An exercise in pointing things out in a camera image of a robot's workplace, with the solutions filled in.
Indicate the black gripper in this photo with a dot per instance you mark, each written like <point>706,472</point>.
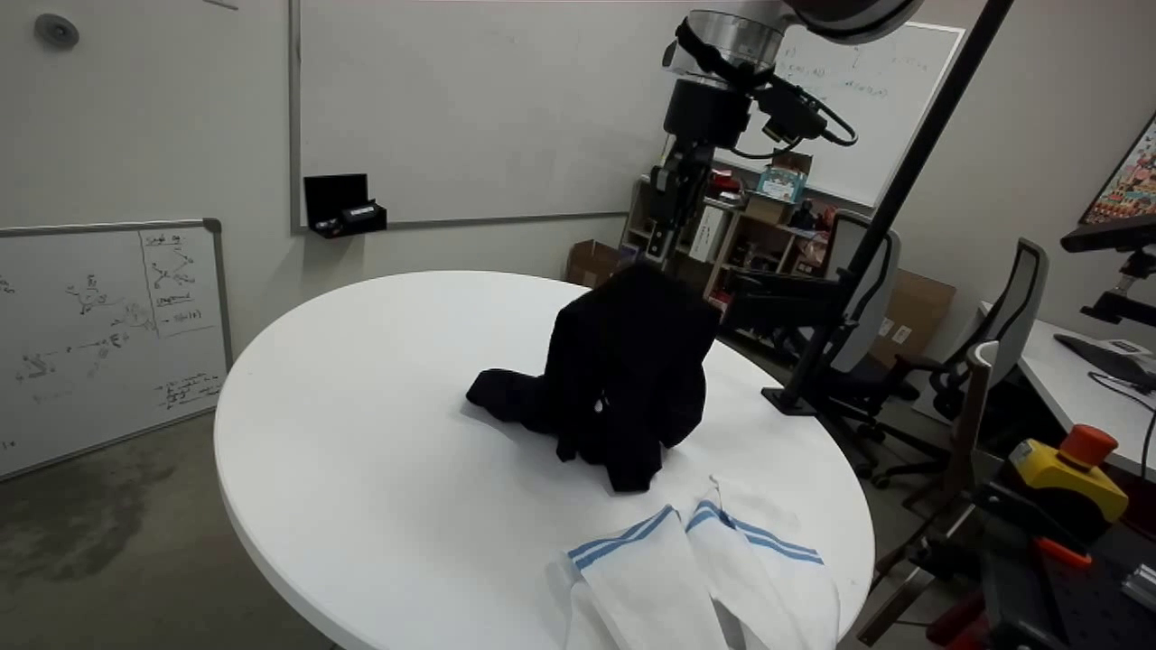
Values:
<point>708,112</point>

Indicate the black t-shirt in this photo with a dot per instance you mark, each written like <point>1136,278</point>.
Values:
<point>625,361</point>

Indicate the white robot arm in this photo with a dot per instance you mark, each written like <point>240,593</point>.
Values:
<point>841,16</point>

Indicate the black pole stand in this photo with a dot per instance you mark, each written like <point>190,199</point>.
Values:
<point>898,199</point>

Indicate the metal tripod stand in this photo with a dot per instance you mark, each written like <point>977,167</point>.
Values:
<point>968,421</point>

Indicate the red item on shelf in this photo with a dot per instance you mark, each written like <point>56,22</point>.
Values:
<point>724,180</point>

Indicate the wooden cubby shelf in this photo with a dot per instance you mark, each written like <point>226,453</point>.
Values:
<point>744,235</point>

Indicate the blue box on shelf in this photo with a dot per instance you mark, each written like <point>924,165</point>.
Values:
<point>781,180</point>

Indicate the small brown cardboard box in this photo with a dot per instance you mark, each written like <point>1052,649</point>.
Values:
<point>596,266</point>

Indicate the whiteboard with green writing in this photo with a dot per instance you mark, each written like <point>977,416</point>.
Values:
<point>891,109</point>

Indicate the large brown cardboard box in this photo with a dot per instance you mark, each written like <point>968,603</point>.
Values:
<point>921,310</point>

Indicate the black marker holder box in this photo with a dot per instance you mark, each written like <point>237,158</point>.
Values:
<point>342,205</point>

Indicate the grey mesh office chair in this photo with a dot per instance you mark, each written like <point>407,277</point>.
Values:
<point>1016,301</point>

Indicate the white cloth with blue stripes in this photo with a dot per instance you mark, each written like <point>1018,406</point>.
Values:
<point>673,579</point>

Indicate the computer monitor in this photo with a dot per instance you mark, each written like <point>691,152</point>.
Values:
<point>1123,180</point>

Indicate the white desk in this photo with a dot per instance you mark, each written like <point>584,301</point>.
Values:
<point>1085,403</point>

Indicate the black keyboard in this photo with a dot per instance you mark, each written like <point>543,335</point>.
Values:
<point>1106,357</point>

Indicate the yellow emergency stop button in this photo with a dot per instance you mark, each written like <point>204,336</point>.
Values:
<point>1066,472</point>

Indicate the low whiteboard with drawings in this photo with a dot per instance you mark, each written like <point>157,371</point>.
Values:
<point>95,336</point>

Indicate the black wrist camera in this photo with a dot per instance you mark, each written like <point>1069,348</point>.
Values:
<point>792,112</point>

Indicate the large blank wall whiteboard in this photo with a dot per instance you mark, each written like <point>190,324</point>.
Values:
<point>482,109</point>

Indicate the round grey wall sensor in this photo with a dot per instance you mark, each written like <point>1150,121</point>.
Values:
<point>56,30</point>

